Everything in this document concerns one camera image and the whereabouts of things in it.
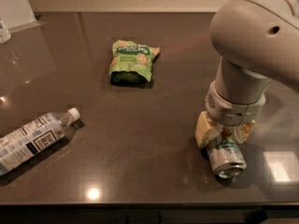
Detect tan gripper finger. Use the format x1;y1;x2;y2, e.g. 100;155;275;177
233;120;255;144
195;111;222;149

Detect silver 7up soda can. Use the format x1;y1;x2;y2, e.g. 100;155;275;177
206;135;247;179

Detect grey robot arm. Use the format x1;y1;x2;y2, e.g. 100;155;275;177
195;0;299;148

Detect green snack chip bag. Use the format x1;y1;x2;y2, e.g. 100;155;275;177
108;40;160;83

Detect clear plastic water bottle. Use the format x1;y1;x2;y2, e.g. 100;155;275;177
0;107;80;175

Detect white container at left edge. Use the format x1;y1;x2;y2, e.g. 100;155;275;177
0;18;11;44

